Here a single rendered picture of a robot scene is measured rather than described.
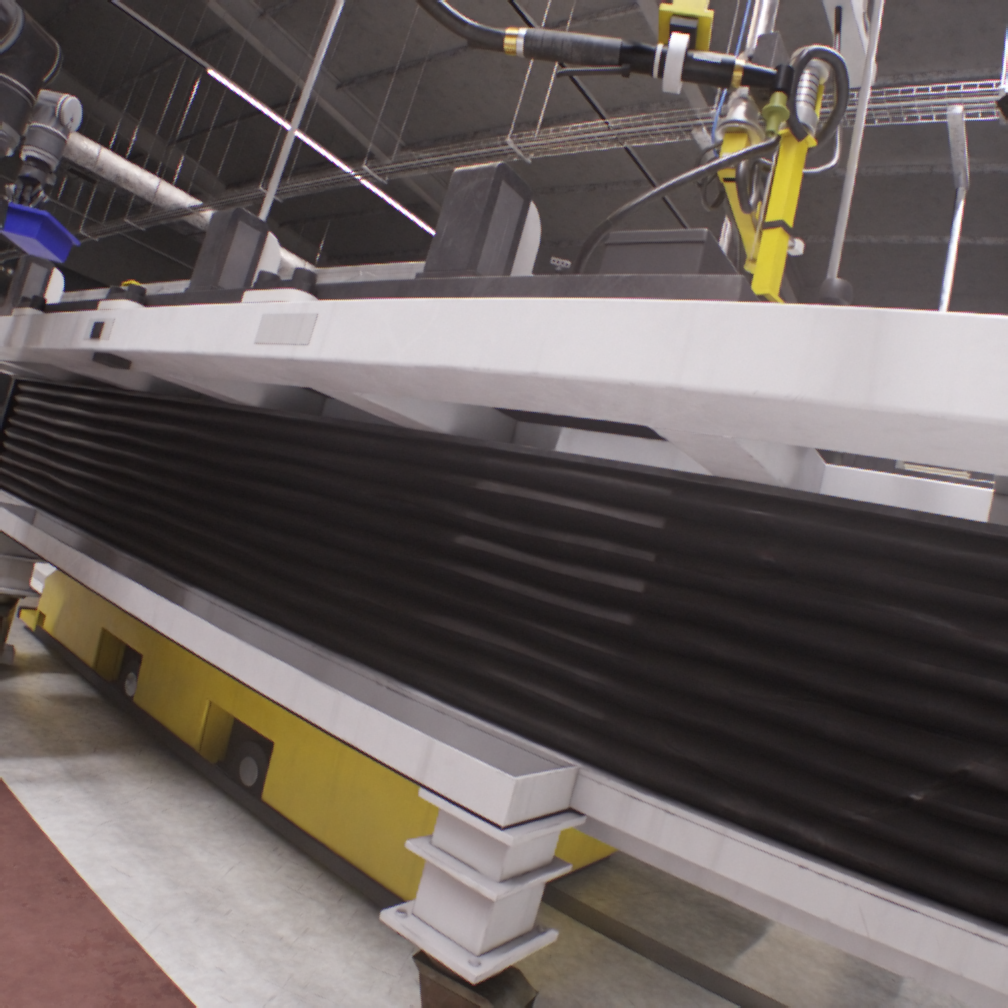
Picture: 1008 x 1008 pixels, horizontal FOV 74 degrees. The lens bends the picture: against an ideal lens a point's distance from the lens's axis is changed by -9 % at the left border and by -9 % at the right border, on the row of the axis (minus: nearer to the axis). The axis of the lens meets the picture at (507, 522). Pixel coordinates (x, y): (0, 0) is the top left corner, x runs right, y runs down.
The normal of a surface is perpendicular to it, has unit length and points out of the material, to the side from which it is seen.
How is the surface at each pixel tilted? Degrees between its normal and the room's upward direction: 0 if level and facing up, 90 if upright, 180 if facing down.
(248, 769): 90
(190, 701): 90
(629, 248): 90
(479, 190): 90
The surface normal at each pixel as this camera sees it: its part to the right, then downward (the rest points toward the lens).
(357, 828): -0.56, -0.18
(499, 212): 0.79, 0.18
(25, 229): 0.15, 0.09
